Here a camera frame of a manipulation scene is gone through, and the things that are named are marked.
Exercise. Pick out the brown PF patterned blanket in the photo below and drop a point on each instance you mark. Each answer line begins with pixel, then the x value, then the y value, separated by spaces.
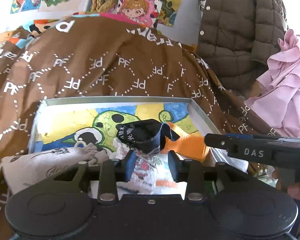
pixel 89 55

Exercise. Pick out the jar of green paper stars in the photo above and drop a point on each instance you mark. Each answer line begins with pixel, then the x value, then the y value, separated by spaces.
pixel 263 173

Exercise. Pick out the grey white cloth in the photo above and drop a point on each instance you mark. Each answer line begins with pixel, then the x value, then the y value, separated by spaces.
pixel 220 155

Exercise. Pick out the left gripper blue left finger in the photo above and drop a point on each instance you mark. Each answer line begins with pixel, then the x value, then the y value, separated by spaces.
pixel 113 171

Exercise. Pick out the anime print white sock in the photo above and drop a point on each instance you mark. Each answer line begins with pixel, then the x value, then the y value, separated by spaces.
pixel 22 171

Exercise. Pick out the olive quilted down jacket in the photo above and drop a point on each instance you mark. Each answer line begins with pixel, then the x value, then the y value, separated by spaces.
pixel 236 38

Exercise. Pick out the pink crumpled cloth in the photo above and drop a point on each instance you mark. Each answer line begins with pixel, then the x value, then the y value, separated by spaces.
pixel 279 103

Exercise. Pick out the pink anime girl drawing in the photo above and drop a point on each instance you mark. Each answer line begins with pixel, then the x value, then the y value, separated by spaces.
pixel 145 12

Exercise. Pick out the orange sock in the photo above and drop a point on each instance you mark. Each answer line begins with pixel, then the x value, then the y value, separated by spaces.
pixel 188 145

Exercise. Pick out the person right hand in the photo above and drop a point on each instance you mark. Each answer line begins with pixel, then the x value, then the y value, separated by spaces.
pixel 292 190

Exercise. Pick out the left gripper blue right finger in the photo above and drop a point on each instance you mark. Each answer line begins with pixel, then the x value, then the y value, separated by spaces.
pixel 191 172

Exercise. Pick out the metal tray with frog drawing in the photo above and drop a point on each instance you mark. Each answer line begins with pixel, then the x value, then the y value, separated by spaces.
pixel 76 122

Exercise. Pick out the black printed sock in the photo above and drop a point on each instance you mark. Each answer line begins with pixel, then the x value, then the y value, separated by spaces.
pixel 148 136

